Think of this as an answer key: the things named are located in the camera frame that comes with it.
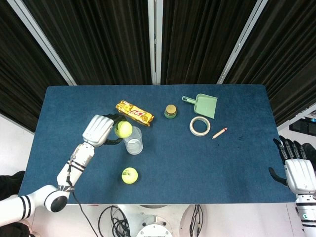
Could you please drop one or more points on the black equipment box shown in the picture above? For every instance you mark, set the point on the black equipment box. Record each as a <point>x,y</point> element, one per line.
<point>303,127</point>

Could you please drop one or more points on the small jar with gold lid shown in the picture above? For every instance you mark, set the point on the small jar with gold lid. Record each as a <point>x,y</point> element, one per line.
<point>170,111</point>

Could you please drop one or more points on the blue table cloth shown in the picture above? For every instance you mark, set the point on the blue table cloth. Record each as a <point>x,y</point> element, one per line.
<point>185,160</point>

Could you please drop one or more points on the white frame post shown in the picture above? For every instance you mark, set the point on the white frame post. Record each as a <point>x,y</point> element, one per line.
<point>38,37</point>
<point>245,37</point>
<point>155,37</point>

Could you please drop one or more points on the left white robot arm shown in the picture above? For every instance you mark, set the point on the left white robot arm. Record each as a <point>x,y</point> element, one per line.
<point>74,165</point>

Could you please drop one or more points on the gold snack packet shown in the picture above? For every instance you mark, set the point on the gold snack packet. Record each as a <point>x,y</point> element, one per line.
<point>134,113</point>

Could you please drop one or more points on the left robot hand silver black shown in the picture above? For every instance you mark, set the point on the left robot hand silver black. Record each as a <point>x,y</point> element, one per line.
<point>96,130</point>

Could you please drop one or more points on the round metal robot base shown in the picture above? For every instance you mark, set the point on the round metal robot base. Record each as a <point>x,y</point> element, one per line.
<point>154,222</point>

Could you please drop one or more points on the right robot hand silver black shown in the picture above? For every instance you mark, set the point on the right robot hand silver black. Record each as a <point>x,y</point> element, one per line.
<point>301,175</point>

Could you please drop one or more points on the black curtain panel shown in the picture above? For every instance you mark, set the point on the black curtain panel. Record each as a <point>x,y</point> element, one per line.
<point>291,61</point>
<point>19,74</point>
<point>202,42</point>
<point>98,42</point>

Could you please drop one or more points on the white masking tape roll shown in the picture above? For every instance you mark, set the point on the white masking tape roll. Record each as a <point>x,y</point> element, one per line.
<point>191,126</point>

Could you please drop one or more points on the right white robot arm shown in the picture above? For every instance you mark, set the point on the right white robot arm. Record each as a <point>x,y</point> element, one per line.
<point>307,214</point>

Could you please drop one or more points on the black cloth bundle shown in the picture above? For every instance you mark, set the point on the black cloth bundle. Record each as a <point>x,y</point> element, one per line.
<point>10,185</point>

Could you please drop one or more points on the transparent plastic cup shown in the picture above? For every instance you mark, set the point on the transparent plastic cup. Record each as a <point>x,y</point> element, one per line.
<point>134,148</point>

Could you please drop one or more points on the green plastic dustpan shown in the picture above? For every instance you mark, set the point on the green plastic dustpan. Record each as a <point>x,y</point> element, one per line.
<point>206,106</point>

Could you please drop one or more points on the yellow tennis ball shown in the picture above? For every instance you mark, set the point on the yellow tennis ball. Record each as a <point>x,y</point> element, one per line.
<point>130,175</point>
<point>123,129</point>

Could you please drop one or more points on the dark fabric bundle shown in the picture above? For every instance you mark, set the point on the dark fabric bundle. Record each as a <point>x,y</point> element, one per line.
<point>12,230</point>

